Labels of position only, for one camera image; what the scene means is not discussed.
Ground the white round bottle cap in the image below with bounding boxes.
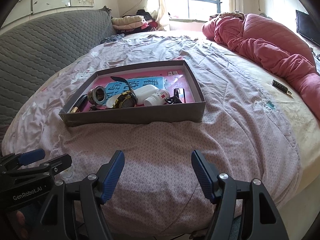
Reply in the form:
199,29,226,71
106,96,118,108

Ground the stack of folded clothes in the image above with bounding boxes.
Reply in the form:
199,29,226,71
111,9,159,35

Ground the black and yellow wristwatch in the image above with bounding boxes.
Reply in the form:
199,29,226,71
111,76,137,109

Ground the shiny metal ring fitting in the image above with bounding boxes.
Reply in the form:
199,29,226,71
87,86,106,106

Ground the pink and blue book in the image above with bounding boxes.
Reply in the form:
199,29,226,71
81,68,195,112

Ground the grey cardboard box tray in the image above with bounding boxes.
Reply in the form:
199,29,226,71
59,60,206,127

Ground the grey quilted headboard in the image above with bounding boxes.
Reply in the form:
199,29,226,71
1,7,116,137

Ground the small black clip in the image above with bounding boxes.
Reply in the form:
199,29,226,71
165,90,182,105

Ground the pink patterned bed sheet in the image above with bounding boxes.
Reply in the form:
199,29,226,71
2,35,302,237

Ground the red pink quilt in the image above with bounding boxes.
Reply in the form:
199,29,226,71
202,11,319,118

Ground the person's hand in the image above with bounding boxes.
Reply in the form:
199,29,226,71
9,210,26,234

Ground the small white pill bottle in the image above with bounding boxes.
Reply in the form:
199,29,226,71
144,89,170,107

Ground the white earbuds case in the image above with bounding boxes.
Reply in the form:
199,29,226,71
134,85,159,105

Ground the red and black lighter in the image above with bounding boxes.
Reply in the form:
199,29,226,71
174,88,186,103

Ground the black television screen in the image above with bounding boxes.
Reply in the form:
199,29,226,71
296,10,320,46

